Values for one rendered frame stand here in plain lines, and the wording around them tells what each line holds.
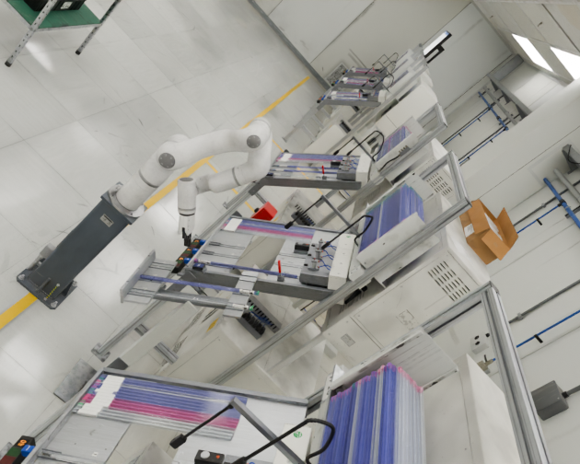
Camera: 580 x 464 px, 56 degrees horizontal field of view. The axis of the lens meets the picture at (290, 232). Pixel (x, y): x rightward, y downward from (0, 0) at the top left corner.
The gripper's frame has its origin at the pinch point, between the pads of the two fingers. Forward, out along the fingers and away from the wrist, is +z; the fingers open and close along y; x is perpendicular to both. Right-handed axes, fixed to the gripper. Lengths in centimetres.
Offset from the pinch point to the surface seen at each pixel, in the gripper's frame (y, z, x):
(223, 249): -18.2, 10.2, 12.1
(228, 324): 2.6, 40.8, 22.0
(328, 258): -13, 4, 67
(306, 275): 6, 5, 59
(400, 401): 115, -24, 99
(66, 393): 45, 64, -43
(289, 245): -34, 10, 44
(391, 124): -460, 31, 89
